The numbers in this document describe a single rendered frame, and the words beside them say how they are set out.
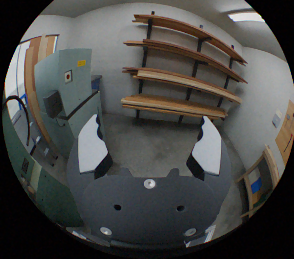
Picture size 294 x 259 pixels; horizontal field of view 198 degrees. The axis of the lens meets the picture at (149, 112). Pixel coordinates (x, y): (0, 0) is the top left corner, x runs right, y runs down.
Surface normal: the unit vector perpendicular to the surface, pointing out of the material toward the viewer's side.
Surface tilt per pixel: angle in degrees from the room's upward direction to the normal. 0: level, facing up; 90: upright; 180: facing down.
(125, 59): 90
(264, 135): 90
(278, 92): 90
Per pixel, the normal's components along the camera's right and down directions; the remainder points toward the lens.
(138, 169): 0.14, -0.85
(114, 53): 0.00, 0.51
